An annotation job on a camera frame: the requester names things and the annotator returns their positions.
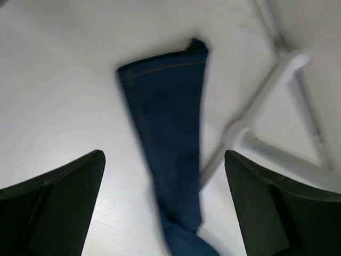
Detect white clothes rack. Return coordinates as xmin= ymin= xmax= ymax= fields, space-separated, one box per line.
xmin=200 ymin=1 xmax=340 ymax=193

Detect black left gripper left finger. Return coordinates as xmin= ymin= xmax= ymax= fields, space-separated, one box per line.
xmin=1 ymin=150 xmax=105 ymax=255

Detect dark blue denim trousers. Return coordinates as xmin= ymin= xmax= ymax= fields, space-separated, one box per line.
xmin=116 ymin=38 xmax=217 ymax=255

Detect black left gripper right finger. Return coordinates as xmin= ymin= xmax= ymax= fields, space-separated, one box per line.
xmin=224 ymin=150 xmax=340 ymax=255

